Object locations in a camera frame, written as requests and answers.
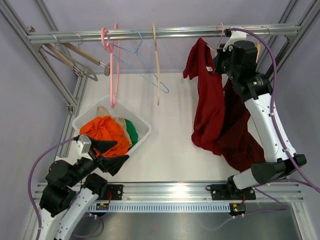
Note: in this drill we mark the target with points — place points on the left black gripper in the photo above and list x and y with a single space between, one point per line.
111 164

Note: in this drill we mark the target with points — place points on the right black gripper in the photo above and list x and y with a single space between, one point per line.
221 54

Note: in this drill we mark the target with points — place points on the orange t shirt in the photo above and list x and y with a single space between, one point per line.
106 129

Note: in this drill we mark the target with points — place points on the green t shirt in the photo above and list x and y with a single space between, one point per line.
131 130

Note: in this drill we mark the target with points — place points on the beige t shirt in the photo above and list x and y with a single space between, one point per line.
102 112

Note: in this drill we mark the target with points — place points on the beige round hook hanger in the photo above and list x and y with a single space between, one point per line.
157 64

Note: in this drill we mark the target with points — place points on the pink plastic hanger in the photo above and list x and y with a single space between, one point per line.
114 69

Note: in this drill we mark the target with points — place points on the light blue wire hanger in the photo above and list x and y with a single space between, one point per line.
163 87

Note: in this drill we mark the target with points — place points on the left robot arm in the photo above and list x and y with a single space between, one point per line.
72 188

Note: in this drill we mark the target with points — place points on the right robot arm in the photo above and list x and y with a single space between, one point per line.
237 59

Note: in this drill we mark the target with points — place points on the wooden hanger with metal hook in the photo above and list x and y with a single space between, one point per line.
258 45

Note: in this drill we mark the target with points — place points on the red t shirt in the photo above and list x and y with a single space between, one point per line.
210 110

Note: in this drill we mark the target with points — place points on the empty wooden hanger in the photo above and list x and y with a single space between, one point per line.
89 57
79 68

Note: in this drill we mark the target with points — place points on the dark maroon t shirt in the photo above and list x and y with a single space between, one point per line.
237 145

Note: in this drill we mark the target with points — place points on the white plastic basket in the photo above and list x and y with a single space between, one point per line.
142 128

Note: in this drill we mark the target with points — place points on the thin pink wire hanger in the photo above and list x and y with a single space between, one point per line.
220 27

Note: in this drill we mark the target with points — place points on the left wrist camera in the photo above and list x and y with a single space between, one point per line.
83 145

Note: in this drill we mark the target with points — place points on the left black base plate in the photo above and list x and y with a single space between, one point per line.
114 192

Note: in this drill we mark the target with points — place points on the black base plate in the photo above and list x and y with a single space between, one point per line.
226 191
114 192

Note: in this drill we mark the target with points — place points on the aluminium hanging rail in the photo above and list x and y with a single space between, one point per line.
279 29

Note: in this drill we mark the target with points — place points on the white slotted cable duct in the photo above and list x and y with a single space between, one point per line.
208 207

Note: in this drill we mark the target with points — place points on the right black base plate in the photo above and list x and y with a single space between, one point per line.
226 191

